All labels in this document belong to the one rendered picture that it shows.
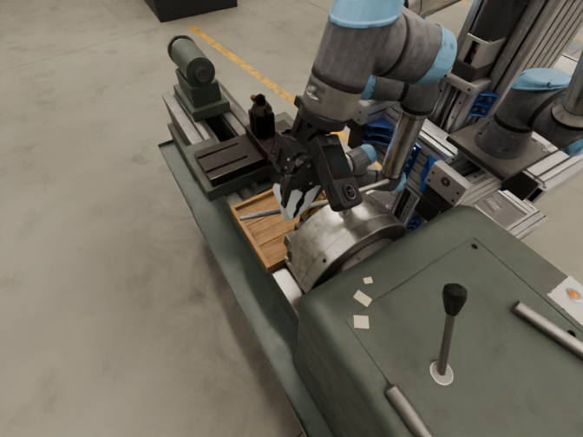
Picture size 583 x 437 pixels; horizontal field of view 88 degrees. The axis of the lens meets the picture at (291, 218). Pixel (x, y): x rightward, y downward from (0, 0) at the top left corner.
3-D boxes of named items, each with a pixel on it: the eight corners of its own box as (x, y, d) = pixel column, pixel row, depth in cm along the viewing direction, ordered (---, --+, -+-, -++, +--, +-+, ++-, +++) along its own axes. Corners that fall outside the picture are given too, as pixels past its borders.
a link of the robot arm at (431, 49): (423, 10, 45) (369, -11, 40) (475, 42, 39) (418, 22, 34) (395, 62, 51) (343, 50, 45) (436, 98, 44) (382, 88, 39)
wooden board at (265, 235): (351, 228, 113) (353, 222, 110) (267, 273, 102) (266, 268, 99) (308, 179, 128) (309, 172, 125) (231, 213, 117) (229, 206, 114)
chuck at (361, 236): (392, 262, 96) (420, 204, 70) (311, 315, 89) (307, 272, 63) (385, 254, 98) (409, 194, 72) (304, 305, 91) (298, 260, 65)
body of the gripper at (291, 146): (300, 158, 55) (324, 94, 48) (327, 187, 51) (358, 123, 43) (265, 161, 51) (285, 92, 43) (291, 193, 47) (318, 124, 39)
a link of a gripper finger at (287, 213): (275, 204, 58) (289, 165, 52) (291, 225, 55) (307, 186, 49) (261, 206, 57) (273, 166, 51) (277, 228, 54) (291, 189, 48)
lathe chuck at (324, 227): (385, 254, 98) (409, 194, 72) (304, 305, 91) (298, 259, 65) (367, 234, 103) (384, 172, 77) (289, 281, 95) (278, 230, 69)
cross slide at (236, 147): (305, 149, 130) (305, 140, 126) (212, 187, 117) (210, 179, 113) (284, 127, 139) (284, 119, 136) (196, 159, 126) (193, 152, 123)
